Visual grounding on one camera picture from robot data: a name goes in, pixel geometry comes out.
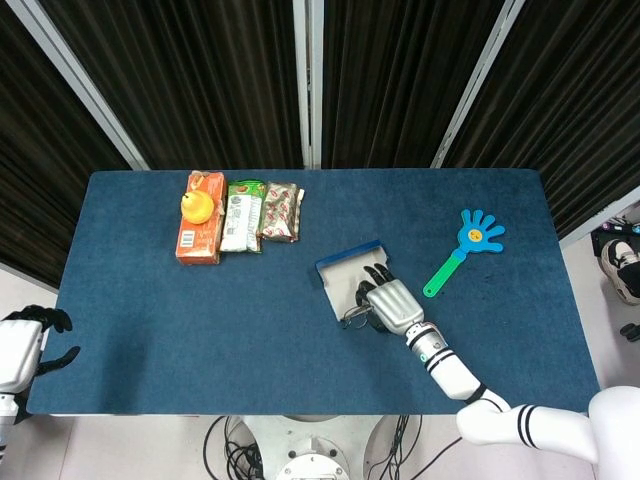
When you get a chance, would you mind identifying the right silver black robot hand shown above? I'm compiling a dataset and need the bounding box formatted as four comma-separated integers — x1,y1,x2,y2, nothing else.
354,262,426,336

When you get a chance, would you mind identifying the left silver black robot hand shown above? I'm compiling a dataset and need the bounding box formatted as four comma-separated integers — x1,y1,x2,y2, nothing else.
0,305,80,397

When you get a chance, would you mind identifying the blue box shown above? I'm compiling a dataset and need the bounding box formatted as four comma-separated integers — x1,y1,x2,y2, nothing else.
314,240,392,324

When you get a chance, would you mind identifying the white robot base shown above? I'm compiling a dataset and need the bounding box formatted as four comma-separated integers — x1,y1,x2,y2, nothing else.
239,414,397,480

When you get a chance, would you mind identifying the orange juice carton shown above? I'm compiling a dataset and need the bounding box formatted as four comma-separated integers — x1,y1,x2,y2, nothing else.
174,170,227,266

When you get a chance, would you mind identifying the blue hand clapper toy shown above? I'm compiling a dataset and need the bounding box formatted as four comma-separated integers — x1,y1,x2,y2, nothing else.
422,208,506,300

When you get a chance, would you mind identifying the blue table mat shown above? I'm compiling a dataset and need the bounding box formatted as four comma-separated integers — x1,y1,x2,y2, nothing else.
25,168,605,416

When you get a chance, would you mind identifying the gold red snack packet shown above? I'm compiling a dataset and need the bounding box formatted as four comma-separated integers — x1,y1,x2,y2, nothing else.
259,181,306,244

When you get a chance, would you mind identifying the green white snack packet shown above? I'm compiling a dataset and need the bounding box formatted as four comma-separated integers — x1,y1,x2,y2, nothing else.
219,179,267,255

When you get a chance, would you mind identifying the black folding screen panel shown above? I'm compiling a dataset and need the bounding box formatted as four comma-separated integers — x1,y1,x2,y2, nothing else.
433,0,640,247
304,0,521,170
0,0,147,291
19,0,314,171

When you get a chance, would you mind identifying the yellow pear toy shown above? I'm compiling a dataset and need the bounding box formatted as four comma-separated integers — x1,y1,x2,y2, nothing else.
179,188,214,225

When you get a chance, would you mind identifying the black white sneaker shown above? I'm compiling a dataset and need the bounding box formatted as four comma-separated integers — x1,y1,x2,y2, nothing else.
601,238,640,306

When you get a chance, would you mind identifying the black cable bundle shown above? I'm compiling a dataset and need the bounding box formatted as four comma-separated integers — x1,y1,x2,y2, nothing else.
203,414,264,480

